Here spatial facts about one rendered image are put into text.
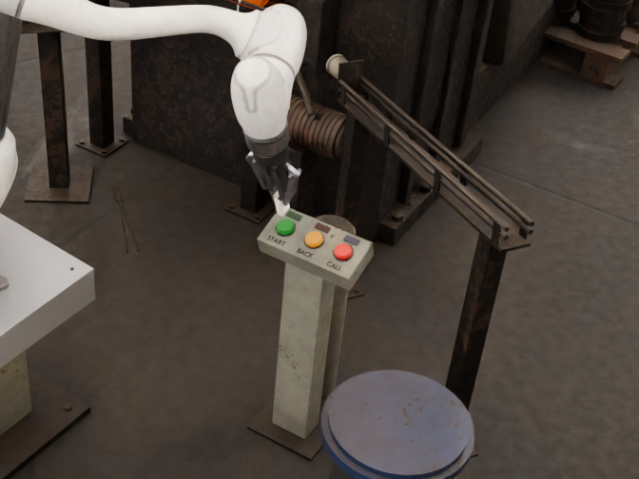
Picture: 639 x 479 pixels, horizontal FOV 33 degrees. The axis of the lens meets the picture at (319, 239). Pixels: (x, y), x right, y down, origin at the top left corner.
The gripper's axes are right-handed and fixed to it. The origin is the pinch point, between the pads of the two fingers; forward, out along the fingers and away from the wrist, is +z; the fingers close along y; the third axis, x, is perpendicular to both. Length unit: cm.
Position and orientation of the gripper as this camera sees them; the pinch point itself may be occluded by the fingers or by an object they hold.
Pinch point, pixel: (281, 201)
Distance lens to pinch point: 236.0
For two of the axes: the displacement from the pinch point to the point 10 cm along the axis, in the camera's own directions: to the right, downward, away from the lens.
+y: -8.6, -3.7, 3.6
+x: -5.1, 7.3, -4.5
